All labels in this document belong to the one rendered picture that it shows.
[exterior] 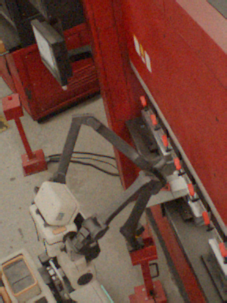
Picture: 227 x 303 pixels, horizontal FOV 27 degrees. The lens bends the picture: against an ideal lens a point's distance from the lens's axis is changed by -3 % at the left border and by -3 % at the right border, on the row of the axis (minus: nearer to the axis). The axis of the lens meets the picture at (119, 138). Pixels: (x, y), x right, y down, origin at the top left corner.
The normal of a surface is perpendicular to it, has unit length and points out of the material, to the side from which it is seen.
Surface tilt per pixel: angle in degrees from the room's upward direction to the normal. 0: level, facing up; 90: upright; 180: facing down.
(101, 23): 90
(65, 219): 90
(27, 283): 0
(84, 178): 0
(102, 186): 0
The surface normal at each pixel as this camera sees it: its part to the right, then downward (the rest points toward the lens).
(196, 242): -0.15, -0.74
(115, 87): 0.26, 0.61
